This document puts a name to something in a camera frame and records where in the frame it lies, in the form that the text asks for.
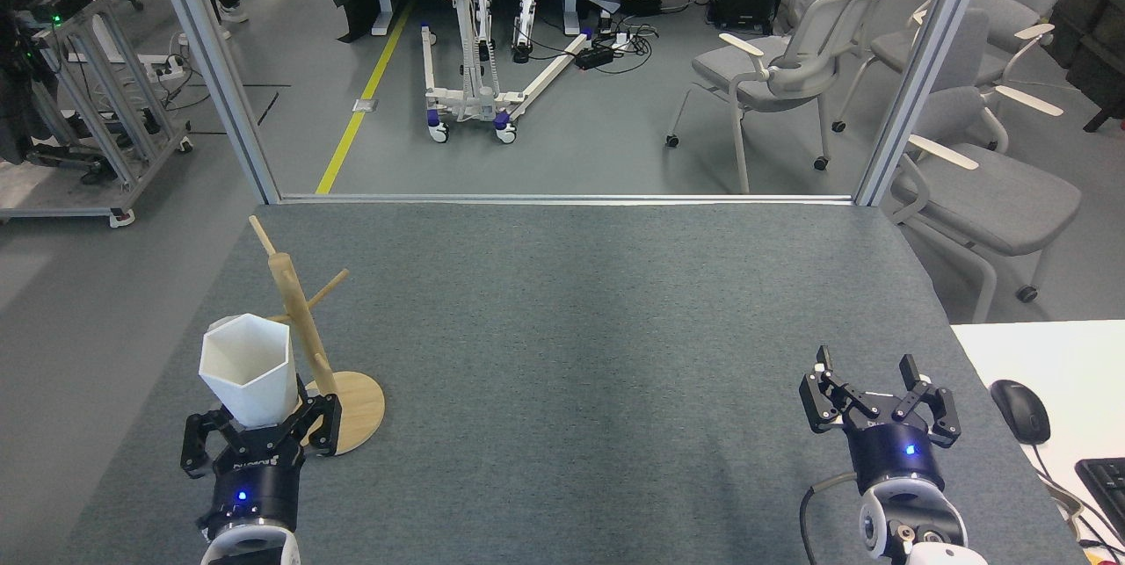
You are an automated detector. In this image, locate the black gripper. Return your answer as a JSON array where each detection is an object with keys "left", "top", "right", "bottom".
[
  {"left": 180, "top": 394, "right": 342, "bottom": 540},
  {"left": 799, "top": 347, "right": 962, "bottom": 494}
]

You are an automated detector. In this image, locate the white hexagonal cup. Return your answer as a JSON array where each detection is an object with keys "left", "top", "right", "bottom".
[{"left": 199, "top": 313, "right": 300, "bottom": 428}]

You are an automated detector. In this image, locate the wooden cup rack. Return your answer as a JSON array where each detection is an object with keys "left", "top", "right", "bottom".
[{"left": 249, "top": 214, "right": 386, "bottom": 457}]

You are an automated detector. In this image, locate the black computer mouse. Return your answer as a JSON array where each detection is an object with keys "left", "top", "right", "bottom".
[{"left": 990, "top": 380, "right": 1051, "bottom": 445}]

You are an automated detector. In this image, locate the white desk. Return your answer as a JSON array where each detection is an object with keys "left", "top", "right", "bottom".
[{"left": 951, "top": 320, "right": 1125, "bottom": 565}]

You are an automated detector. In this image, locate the black keyboard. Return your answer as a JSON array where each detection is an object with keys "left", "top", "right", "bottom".
[{"left": 1075, "top": 458, "right": 1125, "bottom": 540}]

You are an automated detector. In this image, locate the white stand on wheels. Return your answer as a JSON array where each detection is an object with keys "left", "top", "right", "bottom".
[{"left": 396, "top": 0, "right": 592, "bottom": 144}]

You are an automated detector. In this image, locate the silver frame post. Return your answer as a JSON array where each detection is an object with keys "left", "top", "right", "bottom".
[
  {"left": 854, "top": 0, "right": 1003, "bottom": 207},
  {"left": 143, "top": 0, "right": 282, "bottom": 204}
]

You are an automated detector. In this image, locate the aluminium frame cart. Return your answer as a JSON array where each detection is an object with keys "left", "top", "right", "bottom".
[{"left": 0, "top": 0, "right": 194, "bottom": 228}]

